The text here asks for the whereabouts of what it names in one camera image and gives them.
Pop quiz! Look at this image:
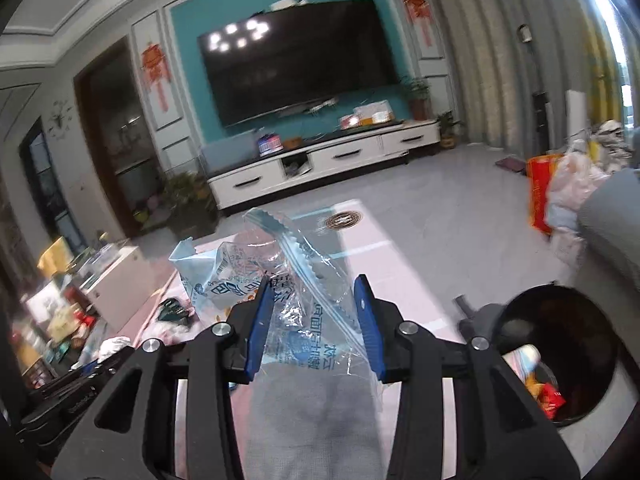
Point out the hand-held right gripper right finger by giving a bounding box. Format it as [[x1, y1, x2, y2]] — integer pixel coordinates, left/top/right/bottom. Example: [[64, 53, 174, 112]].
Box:
[[352, 276, 583, 480]]

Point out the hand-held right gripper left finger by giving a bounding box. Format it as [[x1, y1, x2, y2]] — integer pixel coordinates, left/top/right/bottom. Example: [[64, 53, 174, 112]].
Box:
[[50, 287, 276, 480]]

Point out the clear blue printed snack bag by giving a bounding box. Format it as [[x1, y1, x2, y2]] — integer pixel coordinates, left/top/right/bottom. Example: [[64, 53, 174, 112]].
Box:
[[167, 207, 386, 411]]

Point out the pink white printed plastic bag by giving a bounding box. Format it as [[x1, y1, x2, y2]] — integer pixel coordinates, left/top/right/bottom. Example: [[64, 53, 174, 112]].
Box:
[[501, 342, 543, 378]]

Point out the red snack bag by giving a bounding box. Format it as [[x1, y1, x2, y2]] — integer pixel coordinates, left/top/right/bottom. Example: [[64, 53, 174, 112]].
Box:
[[537, 382, 568, 421]]

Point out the black trash bin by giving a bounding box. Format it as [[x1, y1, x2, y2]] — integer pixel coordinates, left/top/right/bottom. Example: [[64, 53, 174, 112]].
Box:
[[492, 284, 622, 429]]

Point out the crumpled white plastic bag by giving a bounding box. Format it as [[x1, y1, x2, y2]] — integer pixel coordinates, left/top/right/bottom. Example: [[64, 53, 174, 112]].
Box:
[[96, 336, 135, 363]]

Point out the dark green packet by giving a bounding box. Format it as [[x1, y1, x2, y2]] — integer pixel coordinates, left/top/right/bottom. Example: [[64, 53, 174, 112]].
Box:
[[154, 297, 195, 325]]

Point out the pink grey patterned cloth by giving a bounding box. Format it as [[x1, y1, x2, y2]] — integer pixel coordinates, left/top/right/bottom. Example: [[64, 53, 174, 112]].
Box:
[[75, 200, 481, 480]]

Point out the white board box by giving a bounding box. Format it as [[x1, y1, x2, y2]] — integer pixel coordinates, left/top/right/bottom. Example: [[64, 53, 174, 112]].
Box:
[[80, 244, 177, 333]]

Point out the yellow cloth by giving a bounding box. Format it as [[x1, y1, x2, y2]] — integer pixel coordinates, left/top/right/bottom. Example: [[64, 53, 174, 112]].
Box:
[[37, 236, 76, 277]]

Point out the leafy green plant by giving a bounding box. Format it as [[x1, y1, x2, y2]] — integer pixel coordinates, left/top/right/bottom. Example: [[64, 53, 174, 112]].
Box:
[[160, 170, 218, 241]]

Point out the white television cabinet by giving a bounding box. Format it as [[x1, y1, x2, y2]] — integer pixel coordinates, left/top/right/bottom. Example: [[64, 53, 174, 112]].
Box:
[[206, 119, 442, 211]]

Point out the clear glass tank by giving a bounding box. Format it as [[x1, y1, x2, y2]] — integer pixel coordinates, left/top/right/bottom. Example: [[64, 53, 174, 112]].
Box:
[[199, 129, 262, 177]]

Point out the red blue small box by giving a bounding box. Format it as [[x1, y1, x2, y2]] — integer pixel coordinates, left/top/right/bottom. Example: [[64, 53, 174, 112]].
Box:
[[256, 132, 285, 157]]

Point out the small potted floor plant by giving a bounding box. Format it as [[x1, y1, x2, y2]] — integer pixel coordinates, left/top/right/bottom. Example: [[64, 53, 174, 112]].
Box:
[[435, 110, 466, 150]]

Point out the dark floor mat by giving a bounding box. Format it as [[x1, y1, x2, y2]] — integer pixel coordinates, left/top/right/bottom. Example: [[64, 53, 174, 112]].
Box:
[[494, 157, 529, 175]]

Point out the red shopping bag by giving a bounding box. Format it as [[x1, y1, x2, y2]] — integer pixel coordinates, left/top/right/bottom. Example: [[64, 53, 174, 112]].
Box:
[[526, 154, 563, 237]]

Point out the white printed box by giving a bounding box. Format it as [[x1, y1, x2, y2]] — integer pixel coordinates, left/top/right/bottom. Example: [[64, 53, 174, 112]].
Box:
[[352, 101, 393, 126]]

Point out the potted green plant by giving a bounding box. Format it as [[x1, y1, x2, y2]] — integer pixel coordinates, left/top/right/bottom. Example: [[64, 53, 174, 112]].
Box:
[[400, 76, 433, 121]]

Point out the translucent white filled bag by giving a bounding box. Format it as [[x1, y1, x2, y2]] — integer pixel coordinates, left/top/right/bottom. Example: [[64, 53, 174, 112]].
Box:
[[545, 152, 608, 261]]

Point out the grey sofa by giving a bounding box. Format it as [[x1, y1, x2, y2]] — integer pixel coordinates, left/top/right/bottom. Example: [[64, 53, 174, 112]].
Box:
[[574, 167, 640, 306]]

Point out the black television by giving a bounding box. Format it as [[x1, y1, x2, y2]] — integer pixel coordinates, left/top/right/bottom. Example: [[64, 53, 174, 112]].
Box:
[[196, 0, 401, 128]]

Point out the grey curtain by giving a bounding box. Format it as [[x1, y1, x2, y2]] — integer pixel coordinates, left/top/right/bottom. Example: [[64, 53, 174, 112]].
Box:
[[425, 0, 616, 161]]

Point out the red knot wall decoration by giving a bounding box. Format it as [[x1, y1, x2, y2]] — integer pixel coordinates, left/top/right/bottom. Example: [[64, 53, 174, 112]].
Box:
[[402, 0, 435, 46], [140, 42, 173, 111]]

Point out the black wall clock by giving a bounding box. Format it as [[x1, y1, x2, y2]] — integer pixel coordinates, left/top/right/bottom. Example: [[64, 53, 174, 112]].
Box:
[[50, 100, 76, 138]]

